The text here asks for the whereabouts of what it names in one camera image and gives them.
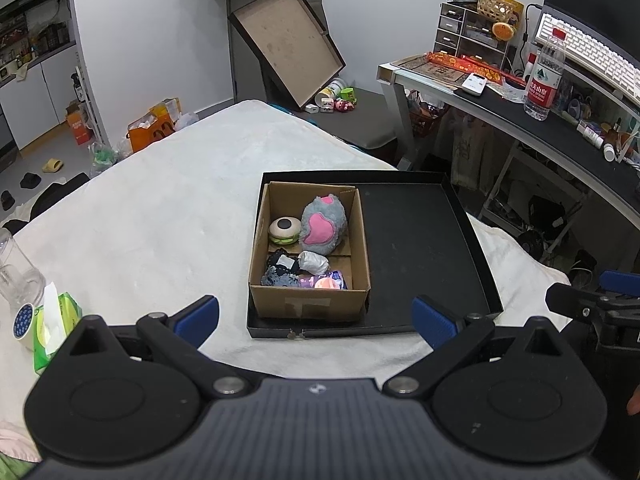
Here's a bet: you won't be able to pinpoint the orange white carton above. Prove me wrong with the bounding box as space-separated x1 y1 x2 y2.
65 104 94 147

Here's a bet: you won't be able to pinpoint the black garment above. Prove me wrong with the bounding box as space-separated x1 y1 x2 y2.
0 172 92 237

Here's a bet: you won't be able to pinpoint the green cloth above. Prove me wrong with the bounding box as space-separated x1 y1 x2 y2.
0 454 32 480

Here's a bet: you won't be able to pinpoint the clear water bottle red label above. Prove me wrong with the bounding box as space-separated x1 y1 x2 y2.
523 28 567 122

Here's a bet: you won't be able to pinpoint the white narrow floor rack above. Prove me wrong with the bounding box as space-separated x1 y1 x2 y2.
69 51 109 147

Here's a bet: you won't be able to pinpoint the small round blue-capped container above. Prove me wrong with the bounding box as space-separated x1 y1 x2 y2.
12 302 36 342

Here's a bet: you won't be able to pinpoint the black small fan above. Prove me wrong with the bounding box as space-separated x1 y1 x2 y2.
517 229 549 262

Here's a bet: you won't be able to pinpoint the white keyboard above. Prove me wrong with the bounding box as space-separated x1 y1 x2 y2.
534 12 640 107

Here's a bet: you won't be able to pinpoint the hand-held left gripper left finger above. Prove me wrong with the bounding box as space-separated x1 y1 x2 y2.
60 295 253 401

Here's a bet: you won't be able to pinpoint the red long packets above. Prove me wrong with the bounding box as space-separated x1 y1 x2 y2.
426 51 527 87

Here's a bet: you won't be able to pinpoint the beige tote bag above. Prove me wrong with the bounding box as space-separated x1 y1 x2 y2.
449 114 494 192

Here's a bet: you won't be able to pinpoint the brown patterned board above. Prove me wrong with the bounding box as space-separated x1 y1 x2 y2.
389 54 462 92

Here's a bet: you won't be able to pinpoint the hamburger plush toy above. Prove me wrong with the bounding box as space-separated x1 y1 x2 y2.
268 216 301 247

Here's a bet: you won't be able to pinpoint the white storage rack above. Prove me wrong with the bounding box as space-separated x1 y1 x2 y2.
479 139 589 267

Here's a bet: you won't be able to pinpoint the black shallow tray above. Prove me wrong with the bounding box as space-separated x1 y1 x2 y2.
246 170 504 340

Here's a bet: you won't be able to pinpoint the grey desk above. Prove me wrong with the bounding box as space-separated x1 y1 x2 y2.
377 61 640 281

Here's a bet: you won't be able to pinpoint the white monitor riser shelf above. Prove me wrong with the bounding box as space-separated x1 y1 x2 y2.
531 40 640 163

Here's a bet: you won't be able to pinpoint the white remote control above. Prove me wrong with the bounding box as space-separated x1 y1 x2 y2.
460 73 489 97

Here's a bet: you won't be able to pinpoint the grey pink paw plush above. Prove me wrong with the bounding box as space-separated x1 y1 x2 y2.
299 194 349 256

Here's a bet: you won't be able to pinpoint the green tissue pack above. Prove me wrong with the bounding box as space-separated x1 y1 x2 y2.
33 282 84 377

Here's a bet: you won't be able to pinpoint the pink cloth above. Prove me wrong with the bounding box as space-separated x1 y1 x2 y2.
0 419 42 464

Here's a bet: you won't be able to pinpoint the orange paper bag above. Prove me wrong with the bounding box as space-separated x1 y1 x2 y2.
127 98 182 154

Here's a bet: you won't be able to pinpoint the white paper ball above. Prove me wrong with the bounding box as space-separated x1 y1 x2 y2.
298 251 330 276

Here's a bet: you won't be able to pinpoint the amber dropper bottle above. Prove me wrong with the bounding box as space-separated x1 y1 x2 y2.
607 117 632 147

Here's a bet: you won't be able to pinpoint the clear plastic jar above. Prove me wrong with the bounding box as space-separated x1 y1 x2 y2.
0 227 47 322

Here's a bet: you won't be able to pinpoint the blue tissue packet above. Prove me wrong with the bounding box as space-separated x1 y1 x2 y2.
298 269 348 291

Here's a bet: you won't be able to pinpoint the clear plastic bag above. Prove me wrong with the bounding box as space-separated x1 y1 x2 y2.
87 137 134 179

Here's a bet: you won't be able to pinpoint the wicker basket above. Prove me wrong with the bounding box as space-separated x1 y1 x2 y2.
477 0 516 24

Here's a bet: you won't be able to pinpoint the grey desktop drawer organizer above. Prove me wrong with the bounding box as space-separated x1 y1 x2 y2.
433 2 511 64

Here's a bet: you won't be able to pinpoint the brown cardboard box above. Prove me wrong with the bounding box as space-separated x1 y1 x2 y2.
248 182 372 324

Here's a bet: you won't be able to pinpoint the large brown box lid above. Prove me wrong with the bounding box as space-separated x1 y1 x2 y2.
228 0 347 111

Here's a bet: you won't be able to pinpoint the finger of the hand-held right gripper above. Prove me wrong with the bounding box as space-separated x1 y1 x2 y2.
544 283 609 322
599 270 640 294

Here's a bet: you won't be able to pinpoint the kitchen shelf with jars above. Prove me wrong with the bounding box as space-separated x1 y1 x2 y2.
0 6 72 82

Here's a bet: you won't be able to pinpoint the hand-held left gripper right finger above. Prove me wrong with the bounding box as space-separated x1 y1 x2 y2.
382 296 573 401

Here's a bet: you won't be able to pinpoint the blue denim animal plush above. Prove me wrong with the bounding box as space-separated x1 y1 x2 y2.
260 264 301 290

